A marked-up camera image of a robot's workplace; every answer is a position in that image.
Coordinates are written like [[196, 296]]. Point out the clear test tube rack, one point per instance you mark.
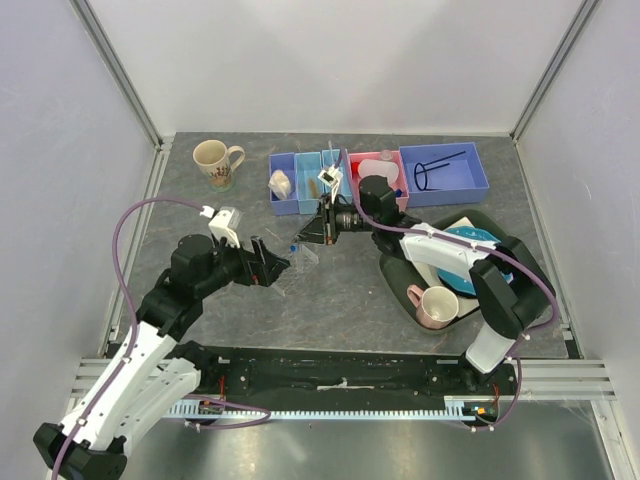
[[302, 263]]

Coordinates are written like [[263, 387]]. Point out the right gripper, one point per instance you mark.
[[314, 232]]

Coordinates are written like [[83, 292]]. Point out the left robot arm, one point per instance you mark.
[[96, 439]]

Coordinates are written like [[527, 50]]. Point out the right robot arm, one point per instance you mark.
[[511, 289]]

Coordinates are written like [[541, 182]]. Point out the white square plate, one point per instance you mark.
[[467, 304]]

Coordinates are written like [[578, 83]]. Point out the right light blue bin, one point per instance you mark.
[[342, 164]]

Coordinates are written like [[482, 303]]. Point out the large purple bin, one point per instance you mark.
[[464, 181]]

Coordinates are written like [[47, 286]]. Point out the brown test tube brush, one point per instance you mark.
[[313, 191]]

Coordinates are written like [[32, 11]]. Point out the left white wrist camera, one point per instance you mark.
[[222, 224]]

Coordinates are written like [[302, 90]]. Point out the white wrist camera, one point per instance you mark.
[[331, 177], [222, 224]]

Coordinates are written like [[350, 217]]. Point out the left light blue bin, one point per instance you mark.
[[307, 165]]

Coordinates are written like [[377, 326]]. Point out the red cap wash bottle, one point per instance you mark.
[[372, 167]]

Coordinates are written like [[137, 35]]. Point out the pink bin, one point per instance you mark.
[[401, 182]]

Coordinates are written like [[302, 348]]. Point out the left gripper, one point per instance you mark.
[[260, 267]]

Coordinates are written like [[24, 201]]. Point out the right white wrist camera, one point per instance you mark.
[[331, 177]]

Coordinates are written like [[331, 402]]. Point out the black metal ring stand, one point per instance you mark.
[[422, 170]]

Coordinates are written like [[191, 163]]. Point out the blue dotted plate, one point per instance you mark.
[[457, 283]]

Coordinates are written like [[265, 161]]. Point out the small purple bin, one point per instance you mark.
[[285, 162]]

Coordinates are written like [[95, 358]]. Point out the pink mug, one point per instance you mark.
[[435, 307]]

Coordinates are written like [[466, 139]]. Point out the dark green tray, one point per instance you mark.
[[400, 274]]

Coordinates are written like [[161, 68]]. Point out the light blue bin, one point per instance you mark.
[[307, 165], [342, 164]]

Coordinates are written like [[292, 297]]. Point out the bag of white gloves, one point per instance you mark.
[[280, 185]]

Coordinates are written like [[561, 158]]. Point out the beige patterned mug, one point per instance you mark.
[[218, 162]]

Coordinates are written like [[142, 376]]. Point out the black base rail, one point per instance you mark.
[[314, 381]]

